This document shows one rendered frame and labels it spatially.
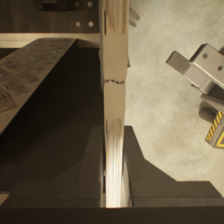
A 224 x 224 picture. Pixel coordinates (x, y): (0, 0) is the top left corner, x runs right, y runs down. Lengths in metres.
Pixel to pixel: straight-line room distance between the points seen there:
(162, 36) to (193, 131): 0.75
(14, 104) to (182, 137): 1.23
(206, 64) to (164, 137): 1.14
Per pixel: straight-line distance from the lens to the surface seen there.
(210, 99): 0.34
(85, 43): 0.87
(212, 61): 0.23
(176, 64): 0.32
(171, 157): 1.49
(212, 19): 1.20
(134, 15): 0.24
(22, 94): 0.37
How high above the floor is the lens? 1.04
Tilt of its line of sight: 64 degrees down
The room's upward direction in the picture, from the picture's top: 178 degrees clockwise
